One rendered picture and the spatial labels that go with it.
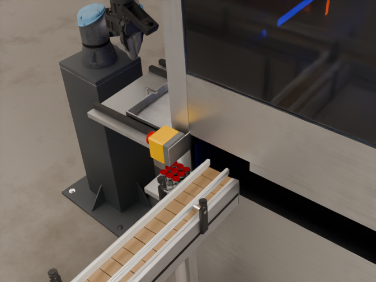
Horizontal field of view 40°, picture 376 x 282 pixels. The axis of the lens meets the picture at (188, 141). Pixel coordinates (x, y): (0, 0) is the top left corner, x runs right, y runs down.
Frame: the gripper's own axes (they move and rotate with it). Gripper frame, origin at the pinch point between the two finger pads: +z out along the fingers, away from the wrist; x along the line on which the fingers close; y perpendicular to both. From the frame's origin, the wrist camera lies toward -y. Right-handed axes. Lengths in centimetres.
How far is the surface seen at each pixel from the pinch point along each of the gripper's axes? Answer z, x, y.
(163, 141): 5.7, 21.0, -28.3
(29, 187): 110, 2, 91
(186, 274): 38, 34, -44
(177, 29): -23.9, 13.0, -29.0
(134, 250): 15, 47, -40
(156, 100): 21.1, -6.9, -0.1
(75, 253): 109, 18, 38
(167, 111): 21.0, -4.5, -6.8
